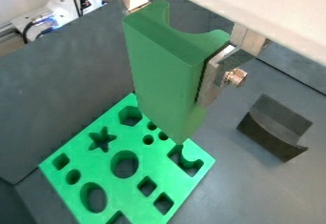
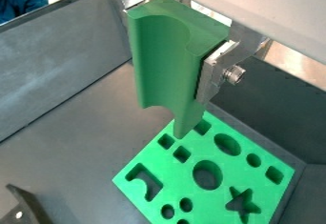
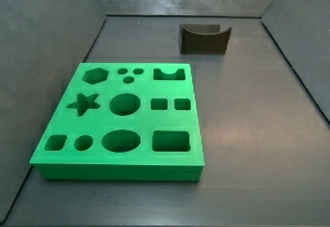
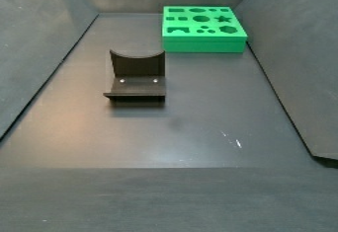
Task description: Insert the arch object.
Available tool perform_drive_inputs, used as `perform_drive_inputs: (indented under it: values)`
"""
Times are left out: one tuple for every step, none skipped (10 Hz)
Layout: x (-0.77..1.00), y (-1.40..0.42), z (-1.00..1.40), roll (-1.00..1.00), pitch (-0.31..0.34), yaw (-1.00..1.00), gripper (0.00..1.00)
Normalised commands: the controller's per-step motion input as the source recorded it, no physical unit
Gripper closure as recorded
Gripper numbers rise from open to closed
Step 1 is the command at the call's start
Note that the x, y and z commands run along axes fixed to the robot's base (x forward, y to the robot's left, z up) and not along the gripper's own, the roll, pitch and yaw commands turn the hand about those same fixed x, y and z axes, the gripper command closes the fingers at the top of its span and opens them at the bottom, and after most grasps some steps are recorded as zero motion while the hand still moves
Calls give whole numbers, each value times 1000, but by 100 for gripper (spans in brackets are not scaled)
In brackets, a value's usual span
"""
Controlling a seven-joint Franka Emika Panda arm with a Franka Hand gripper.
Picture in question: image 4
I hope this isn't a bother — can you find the black plastic holder stand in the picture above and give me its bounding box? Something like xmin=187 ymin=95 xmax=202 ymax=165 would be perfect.
xmin=103 ymin=50 xmax=167 ymax=99

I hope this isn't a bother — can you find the green shape sorter box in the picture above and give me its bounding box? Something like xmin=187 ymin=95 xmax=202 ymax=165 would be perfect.
xmin=163 ymin=6 xmax=248 ymax=53

